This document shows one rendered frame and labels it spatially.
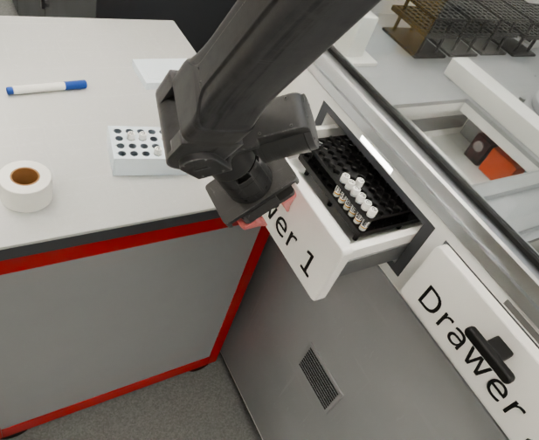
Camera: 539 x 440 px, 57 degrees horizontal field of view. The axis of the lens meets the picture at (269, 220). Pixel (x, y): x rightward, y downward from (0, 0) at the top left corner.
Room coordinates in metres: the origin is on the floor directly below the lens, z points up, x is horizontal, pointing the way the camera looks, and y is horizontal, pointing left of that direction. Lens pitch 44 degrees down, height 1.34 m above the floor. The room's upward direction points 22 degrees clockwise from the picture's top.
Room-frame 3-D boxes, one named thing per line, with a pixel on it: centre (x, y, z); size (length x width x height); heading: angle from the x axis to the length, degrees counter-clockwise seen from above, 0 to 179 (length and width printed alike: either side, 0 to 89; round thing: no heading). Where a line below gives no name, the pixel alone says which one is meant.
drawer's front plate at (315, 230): (0.54, 0.00, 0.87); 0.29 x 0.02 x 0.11; 45
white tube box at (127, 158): (0.63, 0.24, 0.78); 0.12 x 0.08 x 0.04; 124
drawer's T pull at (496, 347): (0.39, -0.31, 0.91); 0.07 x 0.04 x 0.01; 45
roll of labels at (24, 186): (0.46, 0.35, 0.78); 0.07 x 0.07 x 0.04
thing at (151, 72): (0.90, 0.31, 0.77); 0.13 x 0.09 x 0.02; 135
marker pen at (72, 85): (0.70, 0.47, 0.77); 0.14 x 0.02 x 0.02; 140
